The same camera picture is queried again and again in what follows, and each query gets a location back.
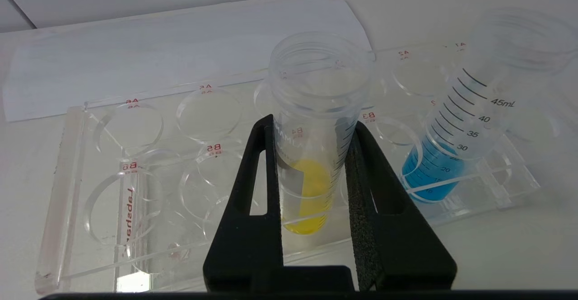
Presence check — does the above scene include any clear acrylic test tube rack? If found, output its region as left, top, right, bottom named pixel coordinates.
left=35, top=40, right=542, bottom=295

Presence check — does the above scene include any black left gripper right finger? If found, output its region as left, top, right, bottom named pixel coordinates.
left=345, top=120, right=457, bottom=291

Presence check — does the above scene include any white paper sheet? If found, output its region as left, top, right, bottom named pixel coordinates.
left=2, top=0, right=373, bottom=122

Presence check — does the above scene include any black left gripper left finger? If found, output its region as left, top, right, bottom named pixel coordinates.
left=203, top=114, right=355, bottom=292

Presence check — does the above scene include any test tube with yellow pigment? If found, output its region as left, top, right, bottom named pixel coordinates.
left=268, top=31, right=375, bottom=236

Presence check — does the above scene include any test tube with blue pigment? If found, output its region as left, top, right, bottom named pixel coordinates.
left=401, top=7, right=578, bottom=204

